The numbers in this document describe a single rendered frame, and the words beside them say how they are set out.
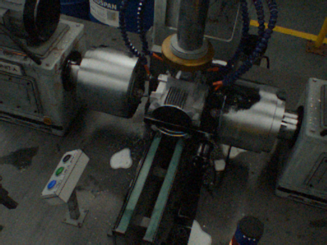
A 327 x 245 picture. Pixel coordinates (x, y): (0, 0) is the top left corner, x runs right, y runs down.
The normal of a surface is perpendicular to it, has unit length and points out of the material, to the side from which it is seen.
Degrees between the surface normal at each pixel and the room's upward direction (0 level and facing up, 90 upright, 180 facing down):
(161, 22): 90
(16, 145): 0
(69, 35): 0
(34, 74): 90
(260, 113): 40
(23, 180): 0
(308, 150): 90
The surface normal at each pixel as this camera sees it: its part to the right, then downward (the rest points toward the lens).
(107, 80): -0.16, 0.07
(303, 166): -0.28, 0.70
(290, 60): 0.07, -0.66
